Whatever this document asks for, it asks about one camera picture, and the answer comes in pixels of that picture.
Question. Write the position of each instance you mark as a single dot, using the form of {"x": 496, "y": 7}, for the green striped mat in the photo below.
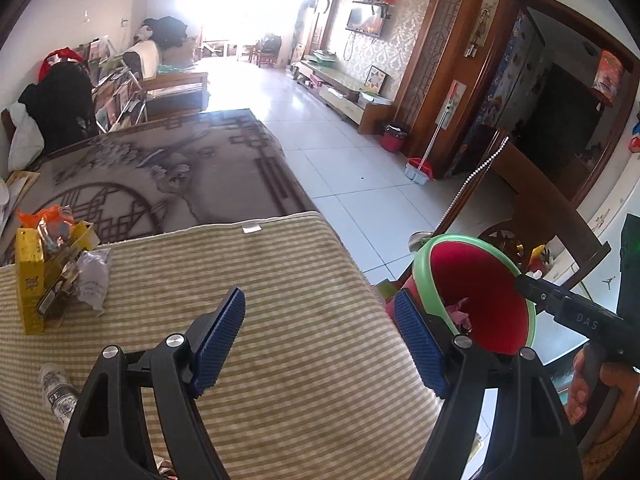
{"x": 300, "y": 285}

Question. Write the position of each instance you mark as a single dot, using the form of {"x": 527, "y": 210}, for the colourful printed curtain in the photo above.
{"x": 505, "y": 85}

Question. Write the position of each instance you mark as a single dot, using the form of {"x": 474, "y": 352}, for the floral printed table cover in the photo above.
{"x": 150, "y": 175}

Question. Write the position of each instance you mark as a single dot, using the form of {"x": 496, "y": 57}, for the black clothes pile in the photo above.
{"x": 167, "y": 32}

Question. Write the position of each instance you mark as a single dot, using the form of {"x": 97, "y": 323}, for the orange snack bag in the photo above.
{"x": 30, "y": 217}

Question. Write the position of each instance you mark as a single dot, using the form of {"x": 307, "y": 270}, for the panda plush toy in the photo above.
{"x": 142, "y": 34}

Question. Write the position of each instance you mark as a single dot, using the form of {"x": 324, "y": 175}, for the person's right hand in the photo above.
{"x": 577, "y": 392}

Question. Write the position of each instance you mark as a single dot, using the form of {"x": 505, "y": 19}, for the red bucket with green rim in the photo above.
{"x": 480, "y": 280}

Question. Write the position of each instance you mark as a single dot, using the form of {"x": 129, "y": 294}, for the wall scroll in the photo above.
{"x": 485, "y": 20}

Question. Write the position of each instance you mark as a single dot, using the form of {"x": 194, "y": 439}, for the clear plastic bag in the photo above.
{"x": 95, "y": 280}

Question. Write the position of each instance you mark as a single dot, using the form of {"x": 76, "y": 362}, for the geometric framed picture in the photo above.
{"x": 378, "y": 80}

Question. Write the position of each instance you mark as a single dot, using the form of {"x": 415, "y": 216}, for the yellow toy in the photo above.
{"x": 537, "y": 260}

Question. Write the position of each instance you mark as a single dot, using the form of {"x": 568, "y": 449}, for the red waste bin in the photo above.
{"x": 395, "y": 140}

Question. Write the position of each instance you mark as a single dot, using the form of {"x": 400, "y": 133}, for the wooden television cabinet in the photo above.
{"x": 345, "y": 92}

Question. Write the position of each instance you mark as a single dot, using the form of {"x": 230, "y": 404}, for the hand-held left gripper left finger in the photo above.
{"x": 220, "y": 340}

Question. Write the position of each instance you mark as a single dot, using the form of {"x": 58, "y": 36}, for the wooden sofa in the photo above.
{"x": 175, "y": 90}

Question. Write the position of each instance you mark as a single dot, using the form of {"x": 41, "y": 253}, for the magazine rack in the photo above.
{"x": 115, "y": 95}

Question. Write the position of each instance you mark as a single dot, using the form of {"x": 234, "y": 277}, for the red plastic bag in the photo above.
{"x": 47, "y": 60}

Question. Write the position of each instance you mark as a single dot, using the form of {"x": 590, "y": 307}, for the pink crumpled wrapper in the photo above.
{"x": 459, "y": 315}

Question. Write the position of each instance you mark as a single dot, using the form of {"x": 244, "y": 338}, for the metal gooseneck stand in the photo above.
{"x": 475, "y": 180}

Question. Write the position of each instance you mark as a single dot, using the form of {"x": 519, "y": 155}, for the red hanging decoration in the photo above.
{"x": 609, "y": 77}

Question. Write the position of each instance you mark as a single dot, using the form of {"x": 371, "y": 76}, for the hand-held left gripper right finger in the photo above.
{"x": 417, "y": 340}

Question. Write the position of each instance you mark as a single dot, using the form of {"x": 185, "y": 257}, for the colourful snack wrapper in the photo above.
{"x": 59, "y": 230}

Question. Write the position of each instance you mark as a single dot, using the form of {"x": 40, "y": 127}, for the black jacket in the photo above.
{"x": 65, "y": 100}

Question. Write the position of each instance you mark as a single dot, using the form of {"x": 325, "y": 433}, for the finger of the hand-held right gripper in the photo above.
{"x": 532, "y": 287}

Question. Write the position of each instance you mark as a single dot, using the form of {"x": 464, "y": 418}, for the white bag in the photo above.
{"x": 25, "y": 135}

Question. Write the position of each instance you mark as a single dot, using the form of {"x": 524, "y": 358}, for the wooden dining chair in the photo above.
{"x": 267, "y": 52}

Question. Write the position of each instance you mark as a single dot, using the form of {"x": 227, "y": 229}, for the narrow wall hanging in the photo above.
{"x": 452, "y": 100}

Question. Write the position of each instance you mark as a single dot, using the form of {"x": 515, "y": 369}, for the yellow cardboard box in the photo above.
{"x": 30, "y": 270}

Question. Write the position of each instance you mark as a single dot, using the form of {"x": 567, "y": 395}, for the clear plastic bottle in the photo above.
{"x": 57, "y": 390}

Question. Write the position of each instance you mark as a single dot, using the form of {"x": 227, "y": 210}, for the wall television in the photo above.
{"x": 365, "y": 22}

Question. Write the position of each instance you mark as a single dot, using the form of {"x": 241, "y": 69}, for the wall shelf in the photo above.
{"x": 375, "y": 0}

